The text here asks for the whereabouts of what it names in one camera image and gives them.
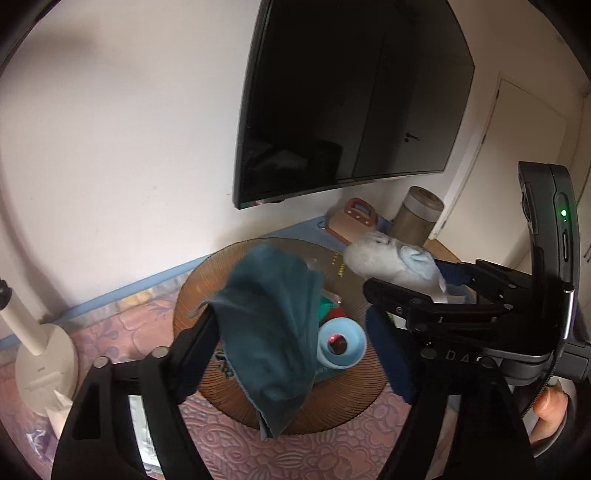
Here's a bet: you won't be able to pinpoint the golden ribbed bowl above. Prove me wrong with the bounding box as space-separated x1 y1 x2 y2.
172 237 393 436

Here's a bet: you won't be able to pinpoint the gold thermos bottle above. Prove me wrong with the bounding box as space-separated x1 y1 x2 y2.
392 185 445 248

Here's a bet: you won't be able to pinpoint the red pouch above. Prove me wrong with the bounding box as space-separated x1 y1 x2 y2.
321 307 348 356

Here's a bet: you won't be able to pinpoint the person's right hand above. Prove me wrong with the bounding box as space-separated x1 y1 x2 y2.
529 378 571 446

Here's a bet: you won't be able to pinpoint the white door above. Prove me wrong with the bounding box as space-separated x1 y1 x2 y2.
434 76 569 260

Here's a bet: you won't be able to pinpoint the grey and blue soft toy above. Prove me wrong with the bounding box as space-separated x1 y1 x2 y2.
345 232 449 304

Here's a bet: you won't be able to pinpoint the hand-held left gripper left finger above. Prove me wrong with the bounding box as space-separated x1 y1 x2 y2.
51 307 227 480

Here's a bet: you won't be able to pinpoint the black television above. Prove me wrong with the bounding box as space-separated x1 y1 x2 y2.
232 0 476 211

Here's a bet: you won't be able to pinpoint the white desk lamp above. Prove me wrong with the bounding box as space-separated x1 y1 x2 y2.
0 277 79 417

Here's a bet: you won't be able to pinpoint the blue plastic cup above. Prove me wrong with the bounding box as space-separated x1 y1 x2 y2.
318 318 368 369

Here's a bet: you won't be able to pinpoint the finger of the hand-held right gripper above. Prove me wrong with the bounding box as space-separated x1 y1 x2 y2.
434 259 537 302
363 278 505 332

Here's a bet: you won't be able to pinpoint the white tissue box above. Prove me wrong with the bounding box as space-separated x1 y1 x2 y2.
46 390 75 440

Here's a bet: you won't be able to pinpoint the clear face mask package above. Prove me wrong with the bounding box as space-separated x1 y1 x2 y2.
127 394 163 477

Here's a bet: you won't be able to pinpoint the teal cloth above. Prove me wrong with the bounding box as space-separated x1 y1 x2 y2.
189 244 324 442

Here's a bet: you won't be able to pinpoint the pink embossed tablecloth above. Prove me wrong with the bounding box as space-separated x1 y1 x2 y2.
0 272 462 480

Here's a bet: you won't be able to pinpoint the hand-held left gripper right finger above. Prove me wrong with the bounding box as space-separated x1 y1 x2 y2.
366 305 546 480

